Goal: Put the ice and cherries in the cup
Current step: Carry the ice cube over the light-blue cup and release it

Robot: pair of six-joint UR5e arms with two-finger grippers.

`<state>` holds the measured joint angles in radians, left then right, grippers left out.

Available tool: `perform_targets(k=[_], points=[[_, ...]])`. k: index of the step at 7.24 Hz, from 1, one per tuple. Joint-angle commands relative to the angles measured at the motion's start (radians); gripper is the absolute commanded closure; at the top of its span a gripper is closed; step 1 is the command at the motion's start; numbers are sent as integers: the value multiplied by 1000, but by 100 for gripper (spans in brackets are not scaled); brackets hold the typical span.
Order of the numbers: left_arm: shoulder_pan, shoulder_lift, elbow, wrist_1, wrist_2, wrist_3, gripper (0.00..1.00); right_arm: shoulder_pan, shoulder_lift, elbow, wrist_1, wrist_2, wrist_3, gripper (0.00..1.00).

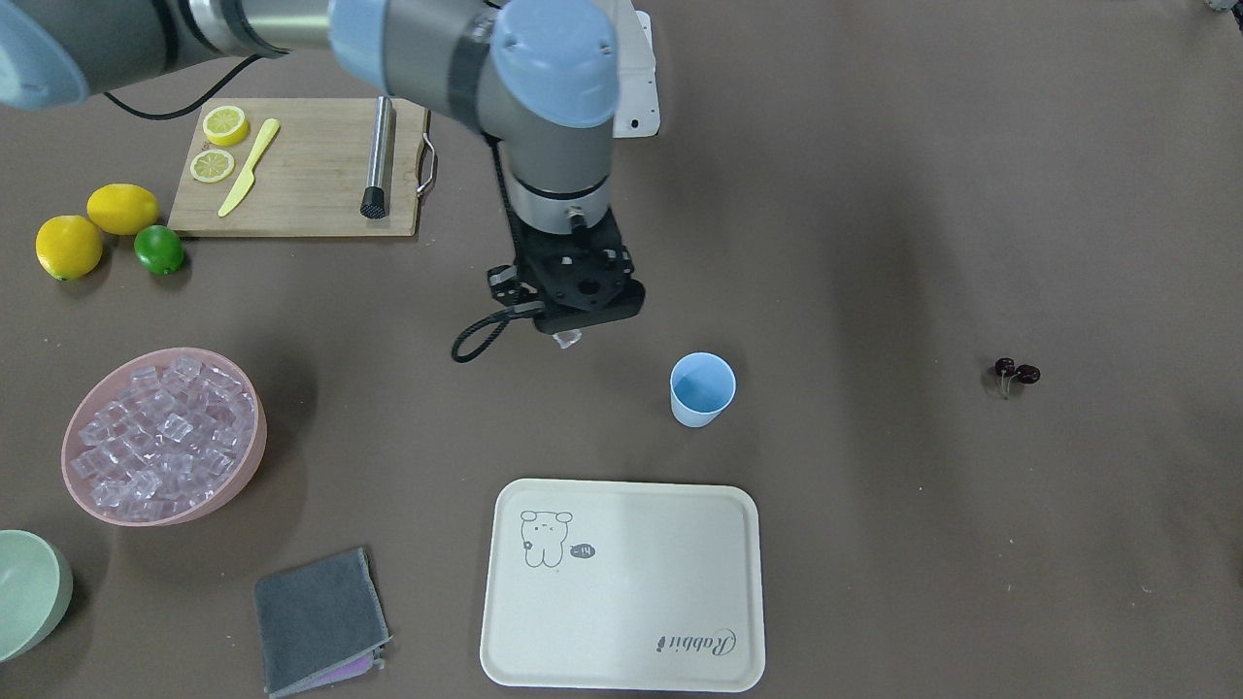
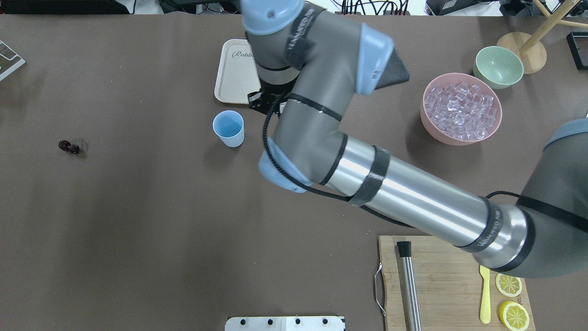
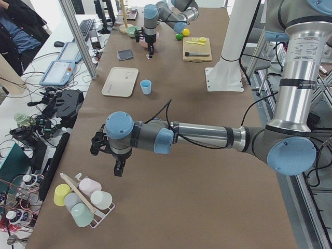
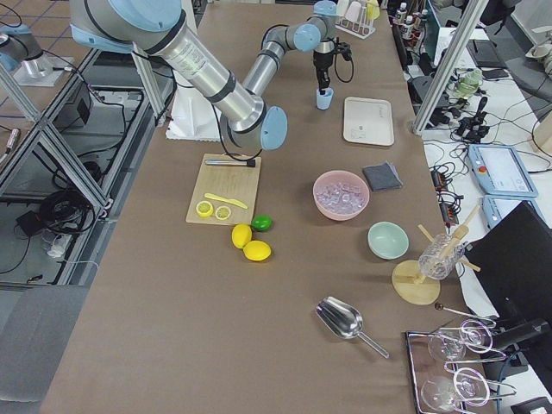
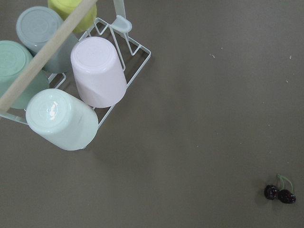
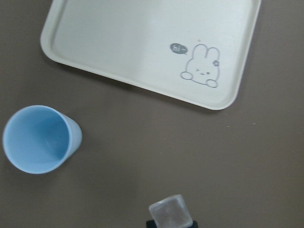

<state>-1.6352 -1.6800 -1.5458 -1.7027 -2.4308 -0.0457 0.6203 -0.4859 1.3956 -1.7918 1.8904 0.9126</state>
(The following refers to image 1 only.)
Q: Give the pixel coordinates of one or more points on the lemon slice upper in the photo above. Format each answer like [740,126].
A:
[226,126]

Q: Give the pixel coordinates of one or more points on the clear ice cube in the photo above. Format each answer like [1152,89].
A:
[567,338]

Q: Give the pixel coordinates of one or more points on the dark cherry pair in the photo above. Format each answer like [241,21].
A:
[1007,373]

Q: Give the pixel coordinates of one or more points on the grey folded cloth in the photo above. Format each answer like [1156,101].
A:
[320,624]

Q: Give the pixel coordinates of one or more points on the light blue plastic cup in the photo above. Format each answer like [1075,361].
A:
[701,385]

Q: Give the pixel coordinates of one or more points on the cream serving tray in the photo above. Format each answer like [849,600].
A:
[625,586]

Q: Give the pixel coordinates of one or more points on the bamboo cutting board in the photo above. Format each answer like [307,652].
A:
[310,180]

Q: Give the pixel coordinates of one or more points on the yellow plastic knife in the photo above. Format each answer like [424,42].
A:
[245,179]

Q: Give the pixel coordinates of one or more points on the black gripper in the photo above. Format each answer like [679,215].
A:
[502,282]

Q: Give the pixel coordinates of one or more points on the lemon slice lower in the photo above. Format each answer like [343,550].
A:
[211,166]

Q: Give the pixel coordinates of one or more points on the steel muddler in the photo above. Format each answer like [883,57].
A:
[374,202]

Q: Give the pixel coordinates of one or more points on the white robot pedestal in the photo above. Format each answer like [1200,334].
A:
[638,114]

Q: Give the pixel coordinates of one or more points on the yellow lemon outer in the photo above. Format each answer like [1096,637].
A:
[68,247]

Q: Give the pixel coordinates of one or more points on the yellow lemon near board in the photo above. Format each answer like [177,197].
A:
[122,209]

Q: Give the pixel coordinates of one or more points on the pink bowl of ice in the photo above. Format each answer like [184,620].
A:
[167,438]

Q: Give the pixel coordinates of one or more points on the mint green bowl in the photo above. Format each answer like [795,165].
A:
[36,587]

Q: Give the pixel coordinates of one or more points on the lemon slice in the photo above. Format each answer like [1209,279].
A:
[226,126]
[211,166]

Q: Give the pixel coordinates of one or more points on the green lime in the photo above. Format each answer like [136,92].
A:
[160,250]

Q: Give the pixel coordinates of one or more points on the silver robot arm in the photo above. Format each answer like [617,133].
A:
[540,81]

